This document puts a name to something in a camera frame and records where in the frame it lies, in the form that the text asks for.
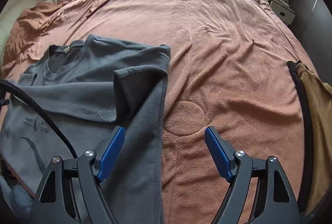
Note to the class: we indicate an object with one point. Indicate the mustard brown garment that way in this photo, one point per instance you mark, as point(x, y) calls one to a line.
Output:
point(315, 101)

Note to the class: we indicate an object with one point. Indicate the grey t-shirt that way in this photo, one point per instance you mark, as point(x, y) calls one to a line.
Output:
point(65, 106)

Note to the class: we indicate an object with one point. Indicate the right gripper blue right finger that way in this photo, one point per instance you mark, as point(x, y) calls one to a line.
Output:
point(221, 152)

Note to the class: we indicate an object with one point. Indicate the white bedside cabinet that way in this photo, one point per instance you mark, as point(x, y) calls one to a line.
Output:
point(277, 3)

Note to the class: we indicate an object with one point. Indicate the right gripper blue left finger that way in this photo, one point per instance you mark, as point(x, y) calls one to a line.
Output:
point(108, 153)

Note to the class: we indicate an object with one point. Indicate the orange-brown quilt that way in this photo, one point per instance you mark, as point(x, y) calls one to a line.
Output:
point(228, 69)

